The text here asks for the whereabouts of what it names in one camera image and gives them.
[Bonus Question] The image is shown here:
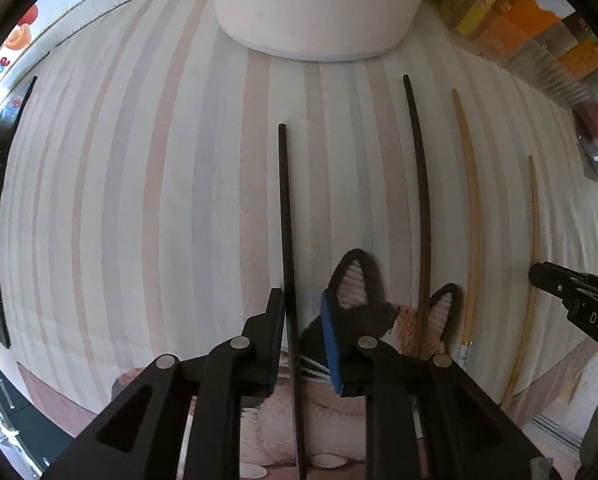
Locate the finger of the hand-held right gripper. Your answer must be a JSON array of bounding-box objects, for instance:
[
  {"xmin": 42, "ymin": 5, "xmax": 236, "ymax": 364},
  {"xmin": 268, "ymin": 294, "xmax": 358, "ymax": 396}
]
[{"xmin": 528, "ymin": 261, "xmax": 598, "ymax": 307}]

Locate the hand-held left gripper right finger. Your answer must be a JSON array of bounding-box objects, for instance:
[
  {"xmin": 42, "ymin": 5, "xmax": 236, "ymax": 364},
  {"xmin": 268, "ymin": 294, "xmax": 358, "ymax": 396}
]
[{"xmin": 320, "ymin": 292, "xmax": 550, "ymax": 480}]

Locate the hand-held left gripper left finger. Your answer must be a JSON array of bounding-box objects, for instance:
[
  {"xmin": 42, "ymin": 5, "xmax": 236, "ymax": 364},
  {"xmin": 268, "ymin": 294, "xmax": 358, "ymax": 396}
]
[{"xmin": 44, "ymin": 288, "xmax": 286, "ymax": 480}]

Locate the light bamboo chopstick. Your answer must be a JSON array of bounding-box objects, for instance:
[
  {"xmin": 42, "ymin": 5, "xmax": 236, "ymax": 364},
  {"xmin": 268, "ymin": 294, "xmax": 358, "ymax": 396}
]
[{"xmin": 500, "ymin": 155, "xmax": 540, "ymax": 411}]

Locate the light chopstick with white label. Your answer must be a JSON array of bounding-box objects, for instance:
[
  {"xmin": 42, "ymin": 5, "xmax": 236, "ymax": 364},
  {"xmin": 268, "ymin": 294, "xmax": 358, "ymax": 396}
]
[{"xmin": 451, "ymin": 89, "xmax": 482, "ymax": 368}]

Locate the dark wooden chopstick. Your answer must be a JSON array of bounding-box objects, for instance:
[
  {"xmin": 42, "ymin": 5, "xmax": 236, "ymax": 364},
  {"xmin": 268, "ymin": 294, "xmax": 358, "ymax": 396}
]
[
  {"xmin": 403, "ymin": 75, "xmax": 434, "ymax": 358},
  {"xmin": 277, "ymin": 123, "xmax": 308, "ymax": 480}
]

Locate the beige cylindrical utensil holder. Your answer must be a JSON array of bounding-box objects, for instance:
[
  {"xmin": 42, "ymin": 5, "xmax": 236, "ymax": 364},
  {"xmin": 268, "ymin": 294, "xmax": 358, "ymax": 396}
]
[{"xmin": 206, "ymin": 0, "xmax": 442, "ymax": 61}]

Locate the striped table cover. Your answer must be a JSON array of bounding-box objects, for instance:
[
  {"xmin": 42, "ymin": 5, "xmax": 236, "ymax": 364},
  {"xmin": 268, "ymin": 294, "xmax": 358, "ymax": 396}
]
[{"xmin": 0, "ymin": 0, "xmax": 598, "ymax": 441}]

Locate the clear plastic organizer tray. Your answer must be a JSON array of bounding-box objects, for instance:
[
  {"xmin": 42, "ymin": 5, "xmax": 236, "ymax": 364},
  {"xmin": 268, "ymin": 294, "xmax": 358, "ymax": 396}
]
[{"xmin": 429, "ymin": 0, "xmax": 598, "ymax": 111}]

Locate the teal cabinet front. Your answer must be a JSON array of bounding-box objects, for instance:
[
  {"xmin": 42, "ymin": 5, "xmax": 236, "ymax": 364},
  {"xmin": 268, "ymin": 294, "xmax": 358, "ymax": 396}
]
[{"xmin": 0, "ymin": 350, "xmax": 74, "ymax": 476}]

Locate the orange and white packet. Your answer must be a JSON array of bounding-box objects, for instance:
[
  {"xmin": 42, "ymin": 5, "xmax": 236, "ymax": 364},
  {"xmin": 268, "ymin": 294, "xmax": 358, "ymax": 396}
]
[{"xmin": 479, "ymin": 0, "xmax": 580, "ymax": 61}]

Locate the group of colourful wall stickers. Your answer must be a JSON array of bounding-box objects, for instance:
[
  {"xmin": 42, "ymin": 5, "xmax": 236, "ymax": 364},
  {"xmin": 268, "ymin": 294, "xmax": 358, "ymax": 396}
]
[{"xmin": 0, "ymin": 2, "xmax": 42, "ymax": 121}]

